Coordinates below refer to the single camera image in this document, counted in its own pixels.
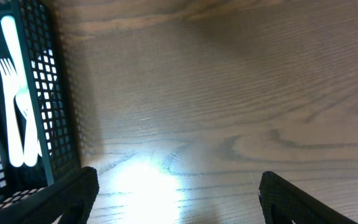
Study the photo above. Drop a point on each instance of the pale green fork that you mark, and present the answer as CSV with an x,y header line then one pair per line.
x,y
9,30

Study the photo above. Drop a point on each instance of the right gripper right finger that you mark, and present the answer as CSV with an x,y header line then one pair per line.
x,y
283,202

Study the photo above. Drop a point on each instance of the black plastic basket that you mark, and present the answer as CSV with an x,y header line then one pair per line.
x,y
29,46

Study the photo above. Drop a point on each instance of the white fork straight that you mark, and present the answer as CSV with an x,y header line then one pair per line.
x,y
10,88

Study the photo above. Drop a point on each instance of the white wide spoon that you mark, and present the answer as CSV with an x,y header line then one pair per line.
x,y
49,129

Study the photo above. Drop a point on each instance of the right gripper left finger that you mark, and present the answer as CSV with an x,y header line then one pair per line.
x,y
69,200

